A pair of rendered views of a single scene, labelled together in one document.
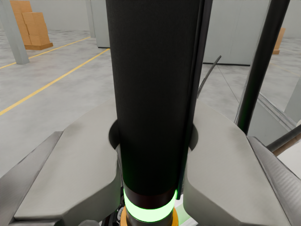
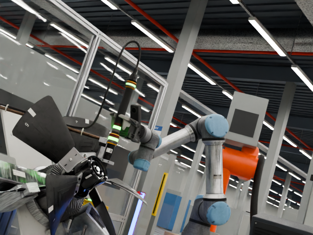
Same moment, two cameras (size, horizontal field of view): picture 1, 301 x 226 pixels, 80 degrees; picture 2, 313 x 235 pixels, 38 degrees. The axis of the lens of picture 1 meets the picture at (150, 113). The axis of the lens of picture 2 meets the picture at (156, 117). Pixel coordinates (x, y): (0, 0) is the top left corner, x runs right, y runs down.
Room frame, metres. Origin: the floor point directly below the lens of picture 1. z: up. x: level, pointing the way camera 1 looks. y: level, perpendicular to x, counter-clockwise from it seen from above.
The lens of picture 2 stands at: (1.65, 1.18, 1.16)
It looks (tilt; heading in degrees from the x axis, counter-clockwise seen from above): 10 degrees up; 213
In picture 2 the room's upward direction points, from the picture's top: 17 degrees clockwise
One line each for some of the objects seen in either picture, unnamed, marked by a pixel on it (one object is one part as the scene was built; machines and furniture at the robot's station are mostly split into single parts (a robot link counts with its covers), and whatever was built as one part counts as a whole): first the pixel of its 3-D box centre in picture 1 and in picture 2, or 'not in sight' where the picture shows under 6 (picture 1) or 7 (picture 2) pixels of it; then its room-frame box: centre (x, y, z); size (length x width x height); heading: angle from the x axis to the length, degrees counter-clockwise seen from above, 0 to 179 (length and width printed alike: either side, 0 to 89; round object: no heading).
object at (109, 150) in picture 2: not in sight; (120, 117); (0.08, 0.00, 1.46); 0.04 x 0.04 x 0.46
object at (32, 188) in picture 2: not in sight; (30, 188); (0.42, -0.02, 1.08); 0.07 x 0.04 x 0.06; 9
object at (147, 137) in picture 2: not in sight; (141, 133); (-0.11, 0.00, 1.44); 0.08 x 0.05 x 0.08; 88
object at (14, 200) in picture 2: not in sight; (15, 198); (0.42, -0.08, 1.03); 0.15 x 0.10 x 0.14; 88
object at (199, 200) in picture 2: not in sight; (204, 208); (-0.59, 0.20, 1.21); 0.13 x 0.12 x 0.14; 48
